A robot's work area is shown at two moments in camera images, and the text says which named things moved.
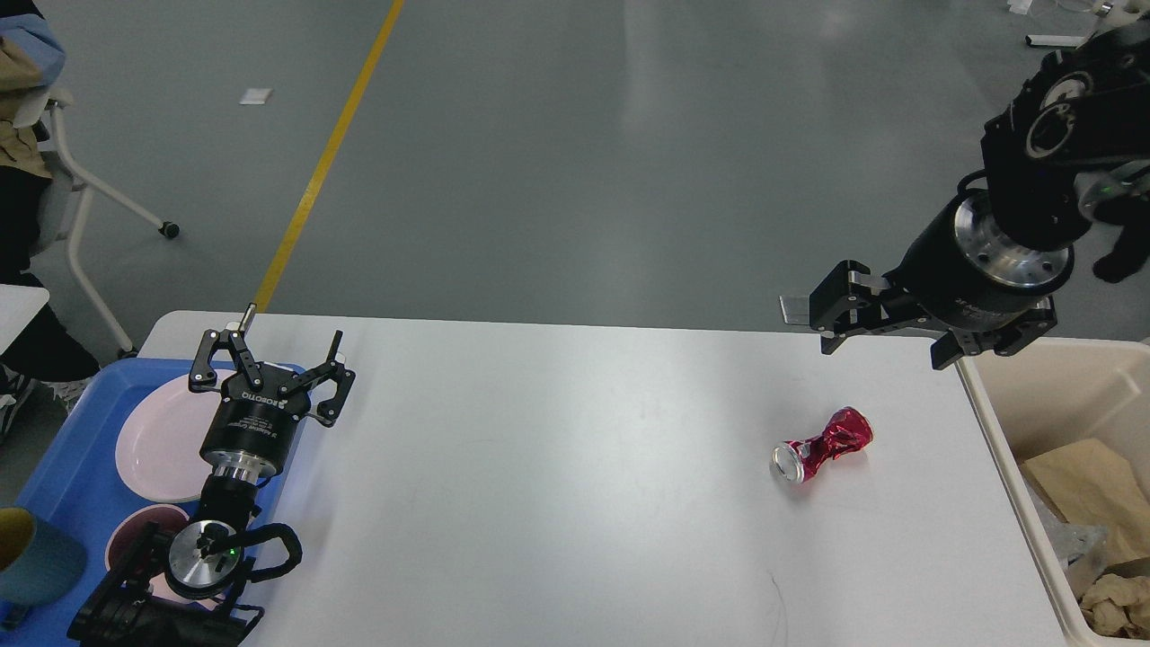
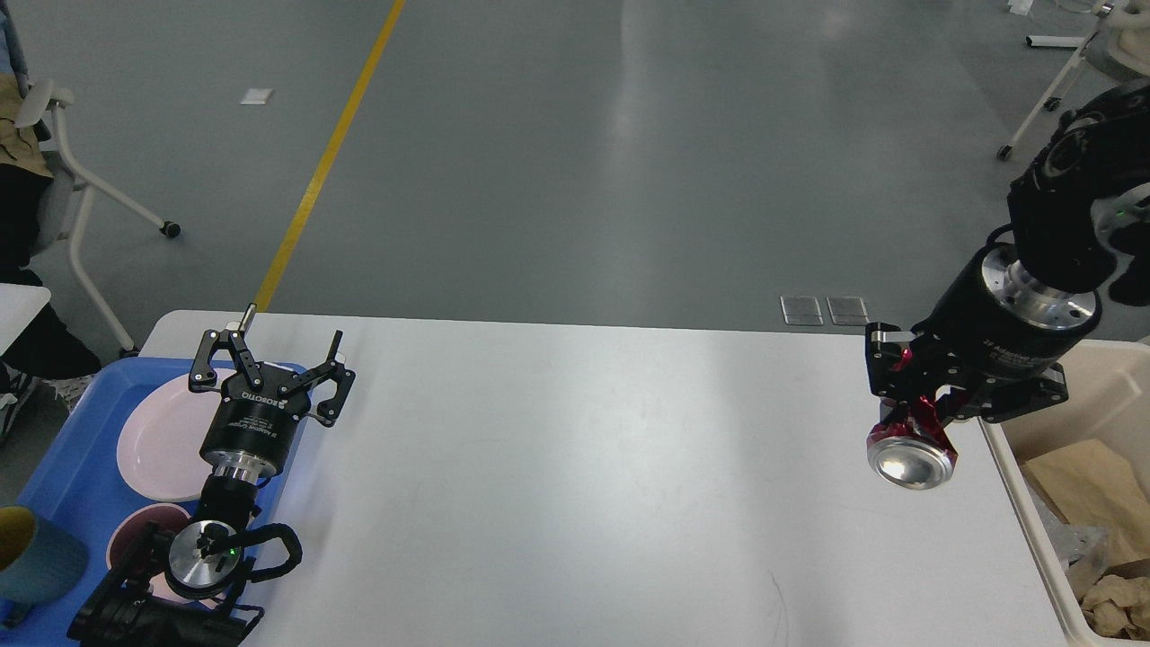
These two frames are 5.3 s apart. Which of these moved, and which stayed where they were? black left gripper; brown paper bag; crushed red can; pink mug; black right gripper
Moved: black right gripper; crushed red can
Stayed: brown paper bag; pink mug; black left gripper
